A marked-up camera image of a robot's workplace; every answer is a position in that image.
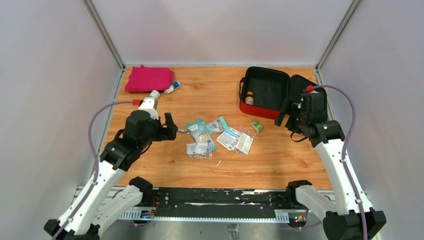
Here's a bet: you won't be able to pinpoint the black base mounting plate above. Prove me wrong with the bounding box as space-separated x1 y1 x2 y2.
139 187 307 222

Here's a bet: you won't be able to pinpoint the white tube blue label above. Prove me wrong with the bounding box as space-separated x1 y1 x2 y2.
163 81 181 94

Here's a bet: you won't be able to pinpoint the clear bag small sachets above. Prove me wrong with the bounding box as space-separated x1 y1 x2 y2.
186 142 212 160

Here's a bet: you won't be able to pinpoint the black handled scissors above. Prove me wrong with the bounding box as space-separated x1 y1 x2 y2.
177 129 191 135

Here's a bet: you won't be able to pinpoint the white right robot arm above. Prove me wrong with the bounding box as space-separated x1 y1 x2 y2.
274 91 387 240

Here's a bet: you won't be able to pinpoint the brown medicine bottle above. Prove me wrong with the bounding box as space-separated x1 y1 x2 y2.
244 91 254 105

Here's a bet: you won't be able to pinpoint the white bottle green label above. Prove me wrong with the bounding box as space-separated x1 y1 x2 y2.
148 90 161 100

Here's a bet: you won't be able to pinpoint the aluminium frame rail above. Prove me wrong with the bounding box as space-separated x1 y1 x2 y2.
82 0 125 71

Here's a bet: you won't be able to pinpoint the white blue paper packet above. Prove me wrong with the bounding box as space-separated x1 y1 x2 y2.
216 127 242 151

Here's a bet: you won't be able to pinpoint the clear bag white gauze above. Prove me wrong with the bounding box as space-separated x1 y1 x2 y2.
235 127 257 156

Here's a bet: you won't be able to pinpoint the pink folded cloth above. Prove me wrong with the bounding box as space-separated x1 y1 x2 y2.
124 65 175 93

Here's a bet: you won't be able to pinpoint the blue cotton swab packet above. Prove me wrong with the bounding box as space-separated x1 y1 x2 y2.
185 119 217 153

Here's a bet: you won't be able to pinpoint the black red medicine case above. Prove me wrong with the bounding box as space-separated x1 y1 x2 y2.
239 66 317 120

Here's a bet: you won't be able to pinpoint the teal edged small packet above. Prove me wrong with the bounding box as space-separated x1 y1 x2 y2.
206 116 229 135

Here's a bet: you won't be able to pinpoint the small green box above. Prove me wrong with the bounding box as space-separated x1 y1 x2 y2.
250 119 264 133

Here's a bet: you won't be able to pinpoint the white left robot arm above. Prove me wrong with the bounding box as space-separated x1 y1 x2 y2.
43 110 178 240

